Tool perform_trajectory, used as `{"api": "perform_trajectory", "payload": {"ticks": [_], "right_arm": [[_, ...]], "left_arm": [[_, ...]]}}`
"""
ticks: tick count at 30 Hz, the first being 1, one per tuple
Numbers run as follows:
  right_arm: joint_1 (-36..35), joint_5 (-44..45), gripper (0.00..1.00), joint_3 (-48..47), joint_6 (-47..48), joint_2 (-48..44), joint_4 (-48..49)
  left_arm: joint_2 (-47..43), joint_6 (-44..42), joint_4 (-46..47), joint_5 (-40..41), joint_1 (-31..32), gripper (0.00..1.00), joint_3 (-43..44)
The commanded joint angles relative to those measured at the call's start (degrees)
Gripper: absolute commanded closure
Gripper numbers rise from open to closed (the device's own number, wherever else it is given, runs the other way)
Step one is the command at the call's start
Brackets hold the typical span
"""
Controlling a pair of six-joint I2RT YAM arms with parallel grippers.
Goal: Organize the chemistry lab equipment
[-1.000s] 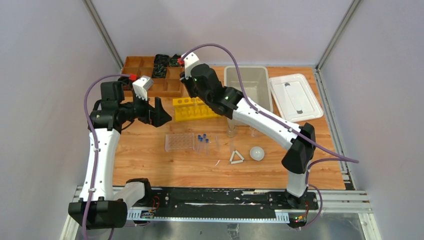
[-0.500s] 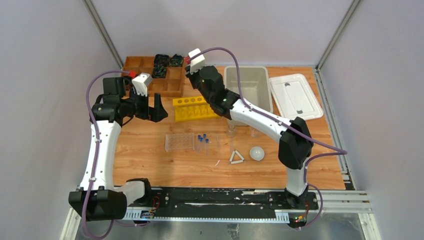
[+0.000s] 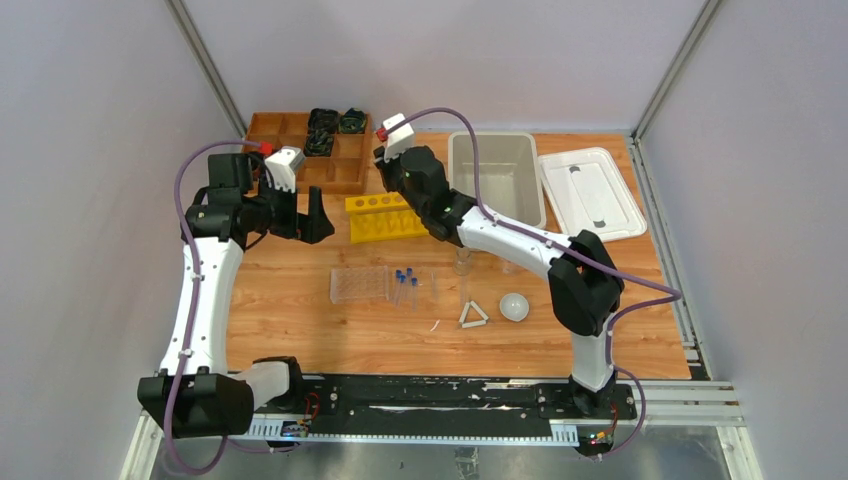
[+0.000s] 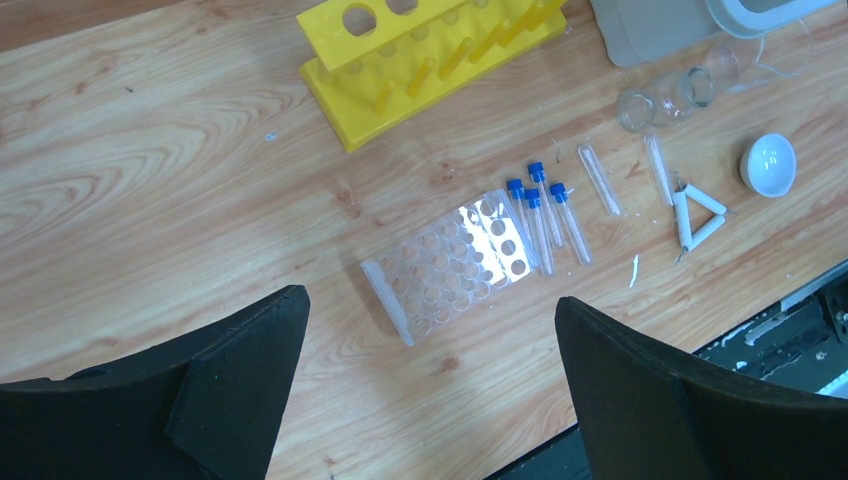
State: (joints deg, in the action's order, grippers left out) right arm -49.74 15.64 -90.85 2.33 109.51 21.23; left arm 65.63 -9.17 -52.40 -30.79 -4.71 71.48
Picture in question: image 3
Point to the yellow test tube rack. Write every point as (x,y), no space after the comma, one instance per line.
(382,217)

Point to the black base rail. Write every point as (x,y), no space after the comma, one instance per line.
(450,410)

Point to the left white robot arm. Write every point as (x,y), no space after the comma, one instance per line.
(194,394)

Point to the clear plastic tube rack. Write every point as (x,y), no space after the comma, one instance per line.
(348,285)

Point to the white plastic bin lid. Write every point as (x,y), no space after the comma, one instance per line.
(587,191)

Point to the grey plastic bin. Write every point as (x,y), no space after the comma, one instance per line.
(509,175)

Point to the small glass flask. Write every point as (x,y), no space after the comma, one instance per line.
(462,265)

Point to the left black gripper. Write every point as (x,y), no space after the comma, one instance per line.
(291,216)

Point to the white clay triangle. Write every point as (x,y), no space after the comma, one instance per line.
(472,316)

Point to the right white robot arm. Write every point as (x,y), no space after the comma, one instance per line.
(584,294)

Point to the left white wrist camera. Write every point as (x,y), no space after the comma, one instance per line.
(283,166)

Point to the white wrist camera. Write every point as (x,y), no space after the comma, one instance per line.
(283,166)
(400,139)

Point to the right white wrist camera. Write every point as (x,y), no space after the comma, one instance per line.
(400,139)

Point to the white porcelain dish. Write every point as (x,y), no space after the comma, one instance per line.
(514,307)

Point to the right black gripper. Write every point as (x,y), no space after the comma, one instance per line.
(385,167)

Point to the blue capped tube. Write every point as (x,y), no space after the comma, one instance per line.
(398,272)
(408,282)
(399,295)
(413,295)

